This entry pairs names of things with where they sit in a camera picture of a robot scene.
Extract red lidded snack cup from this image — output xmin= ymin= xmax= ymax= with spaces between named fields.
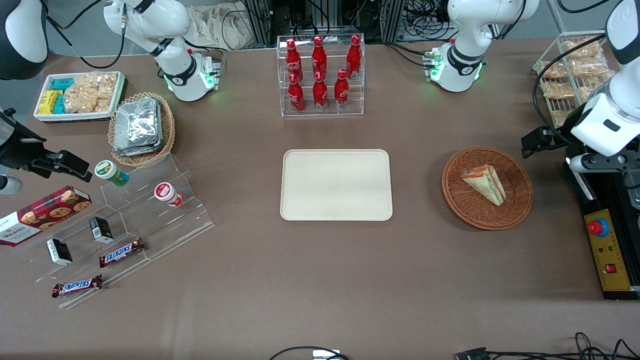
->
xmin=154 ymin=182 xmax=184 ymax=208

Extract stack of silver foil packets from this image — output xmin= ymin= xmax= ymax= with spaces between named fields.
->
xmin=113 ymin=97 xmax=164 ymax=157

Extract oval wicker basket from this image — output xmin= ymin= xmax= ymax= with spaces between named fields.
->
xmin=108 ymin=92 xmax=176 ymax=168

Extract green lidded snack cup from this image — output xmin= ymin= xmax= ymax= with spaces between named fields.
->
xmin=94 ymin=160 xmax=130 ymax=188

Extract black cable connector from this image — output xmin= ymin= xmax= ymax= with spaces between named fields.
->
xmin=455 ymin=347 xmax=494 ymax=360

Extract triangle sandwich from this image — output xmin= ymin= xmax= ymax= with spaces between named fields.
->
xmin=460 ymin=164 xmax=507 ymax=207

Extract aluminium frame rack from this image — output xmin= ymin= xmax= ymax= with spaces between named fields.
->
xmin=240 ymin=0 xmax=407 ymax=45

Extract clear acrylic stepped display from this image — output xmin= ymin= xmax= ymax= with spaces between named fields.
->
xmin=10 ymin=152 xmax=216 ymax=310

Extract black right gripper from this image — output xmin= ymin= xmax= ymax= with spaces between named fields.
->
xmin=0 ymin=107 xmax=94 ymax=182

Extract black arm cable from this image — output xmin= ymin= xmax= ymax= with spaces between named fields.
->
xmin=531 ymin=32 xmax=609 ymax=147
xmin=45 ymin=0 xmax=127 ymax=70

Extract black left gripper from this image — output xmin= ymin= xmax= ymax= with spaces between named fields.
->
xmin=521 ymin=125 xmax=574 ymax=159

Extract white wire rack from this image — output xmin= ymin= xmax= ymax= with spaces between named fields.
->
xmin=532 ymin=31 xmax=620 ymax=129

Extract clear acrylic bottle rack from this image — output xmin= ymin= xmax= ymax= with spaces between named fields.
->
xmin=276 ymin=34 xmax=366 ymax=118

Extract beige cloth bag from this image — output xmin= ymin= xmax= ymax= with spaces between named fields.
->
xmin=187 ymin=5 xmax=257 ymax=51

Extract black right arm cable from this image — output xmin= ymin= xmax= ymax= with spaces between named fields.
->
xmin=45 ymin=0 xmax=127 ymax=70

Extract red cola bottle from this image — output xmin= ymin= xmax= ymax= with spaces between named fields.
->
xmin=288 ymin=73 xmax=306 ymax=113
xmin=346 ymin=34 xmax=363 ymax=80
xmin=313 ymin=71 xmax=329 ymax=112
xmin=334 ymin=69 xmax=350 ymax=110
xmin=311 ymin=35 xmax=328 ymax=80
xmin=285 ymin=38 xmax=304 ymax=83

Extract beige rectangular serving tray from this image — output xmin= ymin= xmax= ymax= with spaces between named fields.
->
xmin=280 ymin=149 xmax=394 ymax=222

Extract clear bag of rice crackers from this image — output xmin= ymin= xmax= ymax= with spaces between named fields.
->
xmin=63 ymin=71 xmax=119 ymax=114

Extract white rectangular snack tray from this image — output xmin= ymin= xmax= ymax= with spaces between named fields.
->
xmin=33 ymin=71 xmax=126 ymax=123

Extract round brown wicker basket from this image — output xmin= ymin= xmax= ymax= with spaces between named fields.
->
xmin=442 ymin=146 xmax=534 ymax=231

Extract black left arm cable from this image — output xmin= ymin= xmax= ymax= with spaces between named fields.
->
xmin=531 ymin=32 xmax=609 ymax=147

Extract small black box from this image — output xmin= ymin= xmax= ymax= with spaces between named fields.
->
xmin=46 ymin=238 xmax=74 ymax=266
xmin=89 ymin=216 xmax=114 ymax=244

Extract black tangled cables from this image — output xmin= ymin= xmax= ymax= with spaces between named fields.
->
xmin=492 ymin=332 xmax=640 ymax=360

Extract black looped cable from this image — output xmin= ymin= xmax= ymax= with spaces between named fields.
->
xmin=269 ymin=346 xmax=351 ymax=360

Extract black machine with yellow panel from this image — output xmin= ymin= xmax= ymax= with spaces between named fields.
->
xmin=564 ymin=155 xmax=640 ymax=301

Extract yellow snack pack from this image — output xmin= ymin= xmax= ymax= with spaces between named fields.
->
xmin=38 ymin=90 xmax=63 ymax=115

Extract red tartan cookie box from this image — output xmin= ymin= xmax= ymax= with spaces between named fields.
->
xmin=0 ymin=185 xmax=93 ymax=247

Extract brown Snickers bar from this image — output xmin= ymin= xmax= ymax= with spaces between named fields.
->
xmin=98 ymin=238 xmax=146 ymax=268
xmin=52 ymin=274 xmax=104 ymax=299

